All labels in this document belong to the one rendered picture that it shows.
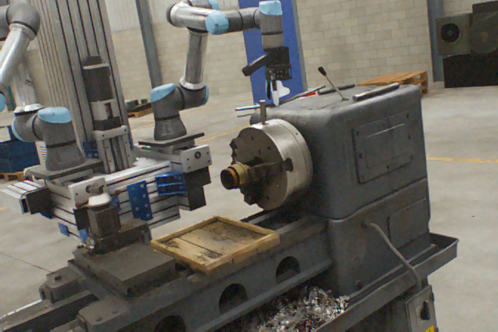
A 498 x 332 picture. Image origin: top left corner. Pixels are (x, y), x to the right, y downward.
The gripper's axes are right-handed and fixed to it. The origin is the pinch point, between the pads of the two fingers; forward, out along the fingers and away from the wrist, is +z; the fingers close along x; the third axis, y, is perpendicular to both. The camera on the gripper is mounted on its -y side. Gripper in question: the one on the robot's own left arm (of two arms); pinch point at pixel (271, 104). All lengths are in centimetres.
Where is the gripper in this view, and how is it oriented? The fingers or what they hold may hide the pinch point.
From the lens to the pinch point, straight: 191.1
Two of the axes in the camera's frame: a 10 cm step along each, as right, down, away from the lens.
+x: -1.6, -2.6, 9.5
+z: 0.9, 9.6, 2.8
